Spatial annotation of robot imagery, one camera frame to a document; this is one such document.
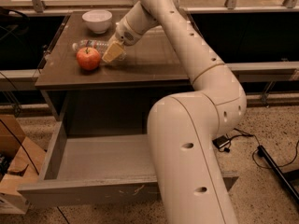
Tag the brown cardboard box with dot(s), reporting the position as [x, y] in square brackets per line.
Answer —
[21, 162]

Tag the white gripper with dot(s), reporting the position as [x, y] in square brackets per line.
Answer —
[123, 33]

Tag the grey cabinet with glass top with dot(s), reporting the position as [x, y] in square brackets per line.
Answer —
[115, 98]

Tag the red apple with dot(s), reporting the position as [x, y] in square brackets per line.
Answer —
[88, 58]

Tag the grey open top drawer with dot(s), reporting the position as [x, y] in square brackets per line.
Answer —
[95, 169]

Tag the white ceramic bowl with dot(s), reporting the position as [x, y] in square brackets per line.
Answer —
[98, 21]

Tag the black power adapter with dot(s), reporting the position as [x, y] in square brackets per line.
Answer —
[221, 142]

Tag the clear plastic water bottle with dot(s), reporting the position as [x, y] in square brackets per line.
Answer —
[99, 45]

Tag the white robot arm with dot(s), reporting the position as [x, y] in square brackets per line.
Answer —
[182, 126]

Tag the black stand leg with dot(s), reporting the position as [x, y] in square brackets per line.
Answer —
[283, 179]

